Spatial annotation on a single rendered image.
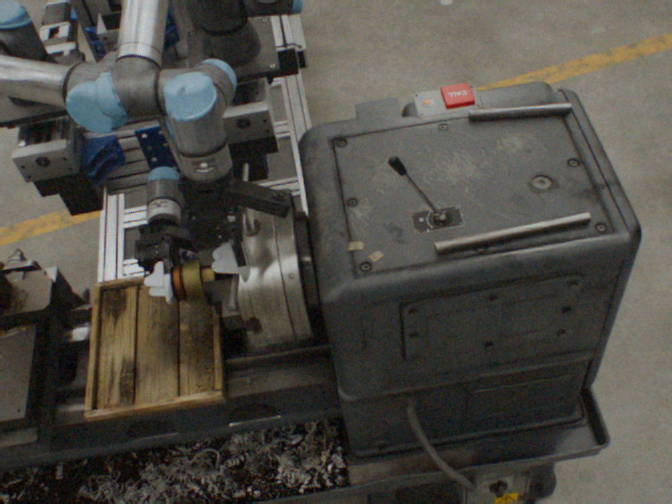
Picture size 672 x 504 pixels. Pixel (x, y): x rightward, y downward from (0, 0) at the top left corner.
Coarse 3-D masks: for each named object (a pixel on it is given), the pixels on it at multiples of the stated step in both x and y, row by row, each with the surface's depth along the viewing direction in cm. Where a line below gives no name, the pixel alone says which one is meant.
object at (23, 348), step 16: (16, 272) 184; (32, 272) 184; (16, 336) 172; (32, 336) 171; (0, 352) 170; (16, 352) 169; (32, 352) 169; (0, 368) 167; (16, 368) 167; (32, 368) 167; (0, 384) 165; (16, 384) 164; (32, 384) 166; (0, 400) 162; (16, 400) 162; (32, 400) 165; (0, 416) 160; (16, 416) 159; (32, 416) 164
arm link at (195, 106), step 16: (176, 80) 115; (192, 80) 114; (208, 80) 114; (176, 96) 113; (192, 96) 113; (208, 96) 114; (176, 112) 114; (192, 112) 114; (208, 112) 115; (224, 112) 121; (176, 128) 116; (192, 128) 115; (208, 128) 116; (192, 144) 116; (208, 144) 117; (224, 144) 119
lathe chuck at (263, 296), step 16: (272, 224) 149; (256, 240) 148; (272, 240) 148; (256, 256) 147; (272, 256) 147; (256, 272) 147; (272, 272) 147; (240, 288) 147; (256, 288) 147; (272, 288) 147; (240, 304) 148; (256, 304) 148; (272, 304) 148; (272, 320) 150; (288, 320) 151; (256, 336) 153; (272, 336) 154; (288, 336) 155
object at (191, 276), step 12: (192, 264) 160; (180, 276) 159; (192, 276) 158; (204, 276) 159; (216, 276) 165; (180, 288) 159; (192, 288) 159; (180, 300) 161; (192, 300) 161; (204, 300) 161
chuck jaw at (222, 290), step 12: (204, 288) 158; (216, 288) 157; (228, 288) 157; (216, 300) 155; (228, 300) 154; (216, 312) 157; (228, 312) 152; (240, 312) 151; (228, 324) 153; (240, 324) 153; (252, 324) 151
